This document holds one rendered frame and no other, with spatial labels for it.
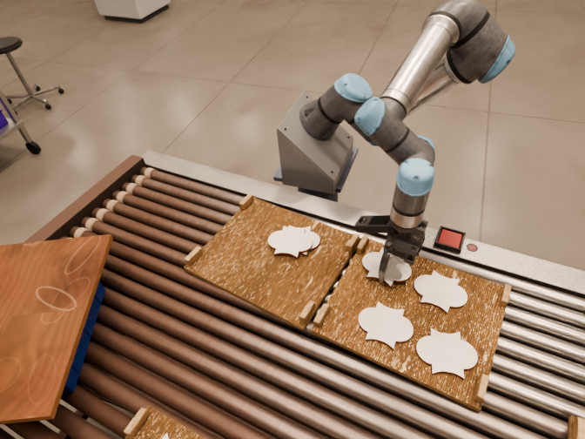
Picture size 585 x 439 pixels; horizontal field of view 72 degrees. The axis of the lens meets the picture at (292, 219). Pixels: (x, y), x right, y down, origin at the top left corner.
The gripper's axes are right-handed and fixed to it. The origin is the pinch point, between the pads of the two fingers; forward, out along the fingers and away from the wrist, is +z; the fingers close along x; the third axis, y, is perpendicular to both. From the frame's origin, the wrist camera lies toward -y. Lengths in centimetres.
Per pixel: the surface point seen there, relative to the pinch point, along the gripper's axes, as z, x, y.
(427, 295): 0.9, -3.3, 12.7
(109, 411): 6, -65, -42
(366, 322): 1.3, -18.0, 1.7
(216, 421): 5, -54, -18
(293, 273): 3.2, -12.1, -22.6
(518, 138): 94, 233, 29
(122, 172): 5, -1, -103
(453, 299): 0.7, -1.3, 18.9
